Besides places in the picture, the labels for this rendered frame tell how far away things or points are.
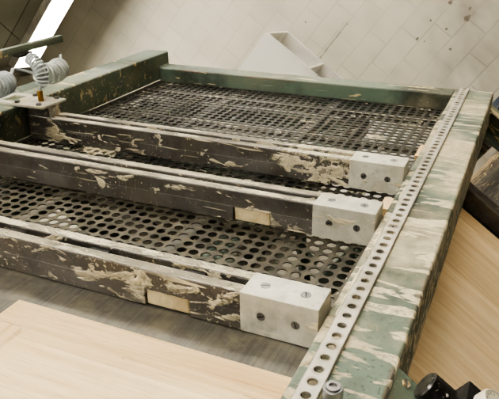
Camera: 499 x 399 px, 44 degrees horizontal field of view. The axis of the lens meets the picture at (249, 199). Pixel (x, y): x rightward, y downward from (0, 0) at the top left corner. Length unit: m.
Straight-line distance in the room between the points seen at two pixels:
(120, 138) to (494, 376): 1.09
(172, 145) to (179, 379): 0.87
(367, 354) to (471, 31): 5.16
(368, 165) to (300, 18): 4.69
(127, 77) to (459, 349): 1.46
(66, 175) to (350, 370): 0.90
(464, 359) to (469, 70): 4.61
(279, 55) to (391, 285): 3.76
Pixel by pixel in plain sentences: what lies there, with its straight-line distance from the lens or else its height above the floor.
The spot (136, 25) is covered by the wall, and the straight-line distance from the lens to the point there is 6.66.
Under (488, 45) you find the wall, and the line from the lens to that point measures 5.91.
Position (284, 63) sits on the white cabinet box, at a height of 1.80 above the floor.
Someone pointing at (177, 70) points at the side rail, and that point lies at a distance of 2.44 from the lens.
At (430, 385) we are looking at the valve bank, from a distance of 0.79.
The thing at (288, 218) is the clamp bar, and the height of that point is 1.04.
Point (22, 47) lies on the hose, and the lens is 1.91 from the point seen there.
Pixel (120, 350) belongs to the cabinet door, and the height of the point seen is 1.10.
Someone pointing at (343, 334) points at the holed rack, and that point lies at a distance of 0.88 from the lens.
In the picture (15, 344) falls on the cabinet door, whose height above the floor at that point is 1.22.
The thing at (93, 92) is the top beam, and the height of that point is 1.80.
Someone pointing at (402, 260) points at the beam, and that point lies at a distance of 1.08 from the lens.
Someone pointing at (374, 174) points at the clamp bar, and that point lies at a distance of 1.43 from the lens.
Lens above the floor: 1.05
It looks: 4 degrees up
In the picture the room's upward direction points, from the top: 49 degrees counter-clockwise
